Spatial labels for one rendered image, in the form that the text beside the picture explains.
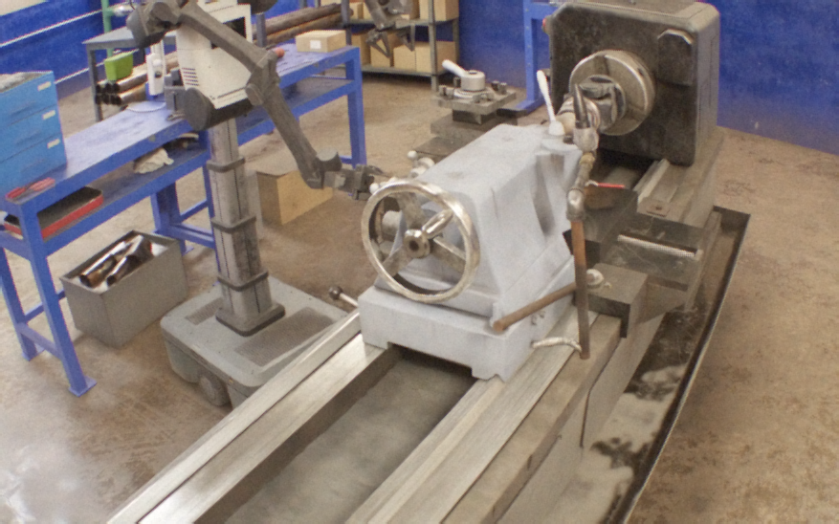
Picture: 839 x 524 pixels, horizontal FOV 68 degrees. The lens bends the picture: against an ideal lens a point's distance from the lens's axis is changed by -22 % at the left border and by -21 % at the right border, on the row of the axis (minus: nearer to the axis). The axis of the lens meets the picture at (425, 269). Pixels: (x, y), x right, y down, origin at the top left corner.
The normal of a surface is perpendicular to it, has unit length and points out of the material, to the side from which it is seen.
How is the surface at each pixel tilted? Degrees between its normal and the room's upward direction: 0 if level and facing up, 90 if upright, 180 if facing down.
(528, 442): 0
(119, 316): 90
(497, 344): 90
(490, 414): 0
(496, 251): 70
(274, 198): 90
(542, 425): 0
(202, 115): 90
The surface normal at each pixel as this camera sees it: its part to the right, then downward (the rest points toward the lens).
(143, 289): 0.88, 0.19
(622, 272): -0.04, -0.87
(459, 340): -0.51, 0.43
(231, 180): 0.76, 0.29
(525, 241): 0.79, -0.10
